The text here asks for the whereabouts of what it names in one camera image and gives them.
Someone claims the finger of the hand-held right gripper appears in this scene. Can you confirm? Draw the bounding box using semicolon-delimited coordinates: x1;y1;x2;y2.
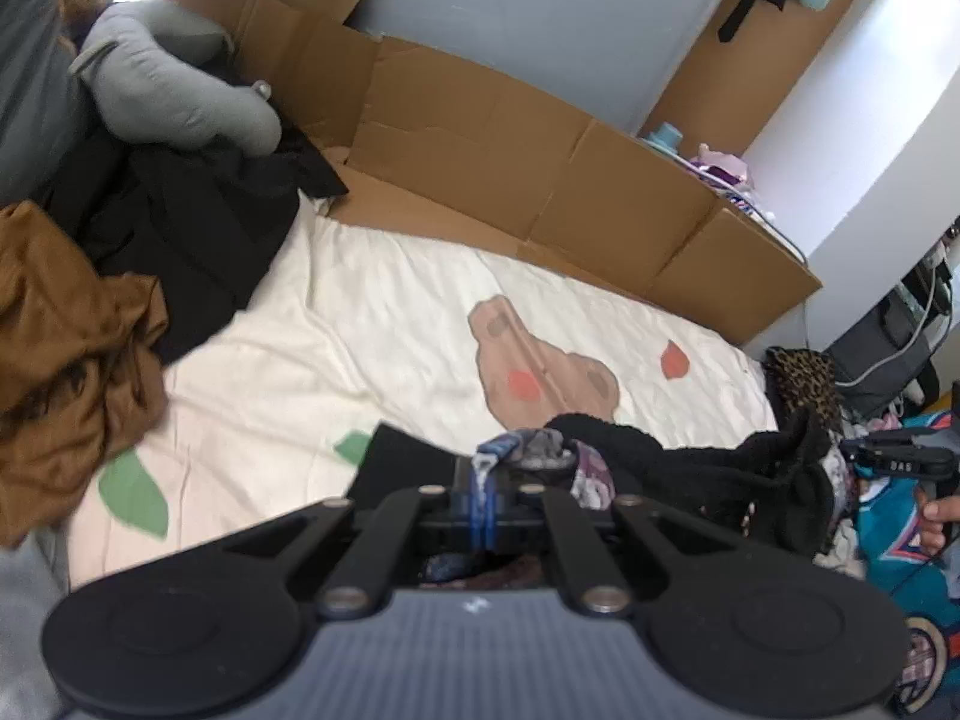
840;436;901;470

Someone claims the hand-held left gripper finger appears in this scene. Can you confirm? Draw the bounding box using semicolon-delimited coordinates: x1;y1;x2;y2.
486;461;751;620
217;456;487;620

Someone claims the black knit bear print jacket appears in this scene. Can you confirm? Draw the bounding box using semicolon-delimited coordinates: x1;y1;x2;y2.
343;411;860;593

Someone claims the pile of black clothes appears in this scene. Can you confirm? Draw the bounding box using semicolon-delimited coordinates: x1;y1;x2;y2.
45;124;350;365

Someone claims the person's right hand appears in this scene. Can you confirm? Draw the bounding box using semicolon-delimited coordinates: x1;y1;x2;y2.
919;496;960;555

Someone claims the leopard print cloth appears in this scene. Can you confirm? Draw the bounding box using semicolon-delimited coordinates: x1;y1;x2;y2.
765;345;842;436

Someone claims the grey laptop bag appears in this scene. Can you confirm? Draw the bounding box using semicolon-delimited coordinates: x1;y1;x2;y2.
825;300;940;421

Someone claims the white printed bed sheet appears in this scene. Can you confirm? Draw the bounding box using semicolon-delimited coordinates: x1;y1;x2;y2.
67;195;781;587

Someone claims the pink plastic bag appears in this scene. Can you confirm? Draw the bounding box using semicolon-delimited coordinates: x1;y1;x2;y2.
690;142;755;197

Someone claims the flattened cardboard box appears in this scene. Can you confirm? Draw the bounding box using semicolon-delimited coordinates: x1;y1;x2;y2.
180;0;824;347

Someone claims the tall cardboard sheet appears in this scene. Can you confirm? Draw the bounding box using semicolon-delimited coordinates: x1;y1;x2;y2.
660;0;893;158

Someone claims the brown garment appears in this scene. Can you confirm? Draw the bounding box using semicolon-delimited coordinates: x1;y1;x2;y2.
0;199;170;548

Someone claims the grey neck pillow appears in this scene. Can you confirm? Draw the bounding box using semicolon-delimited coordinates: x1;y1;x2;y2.
69;0;283;158

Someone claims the white cable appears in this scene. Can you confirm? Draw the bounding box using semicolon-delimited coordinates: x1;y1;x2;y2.
836;255;947;389

